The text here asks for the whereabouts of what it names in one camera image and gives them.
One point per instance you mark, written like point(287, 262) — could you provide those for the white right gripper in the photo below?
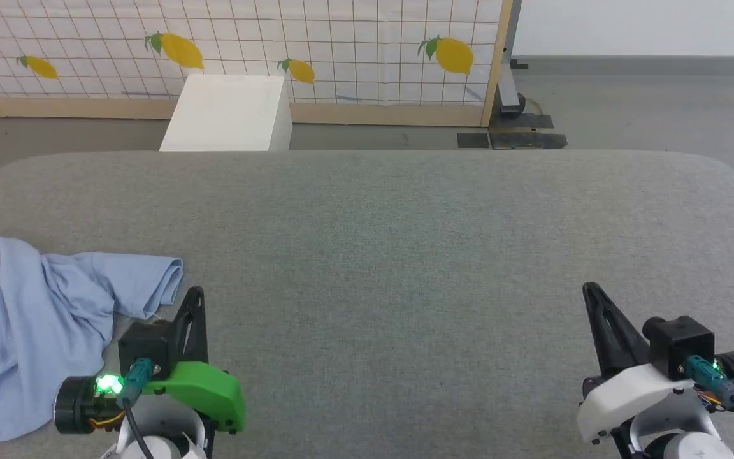
point(622, 395)

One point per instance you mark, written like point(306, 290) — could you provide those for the light blue t-shirt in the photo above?
point(29, 306)

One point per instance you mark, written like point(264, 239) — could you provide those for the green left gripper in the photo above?
point(208, 392)

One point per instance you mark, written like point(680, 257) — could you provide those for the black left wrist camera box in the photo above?
point(144, 347)

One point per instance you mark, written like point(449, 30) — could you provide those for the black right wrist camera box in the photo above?
point(679, 344)

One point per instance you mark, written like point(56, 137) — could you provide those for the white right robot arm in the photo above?
point(679, 427)

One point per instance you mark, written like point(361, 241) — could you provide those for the white rectangular box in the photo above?
point(227, 115)

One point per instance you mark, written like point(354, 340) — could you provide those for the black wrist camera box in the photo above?
point(679, 344)
point(144, 347)

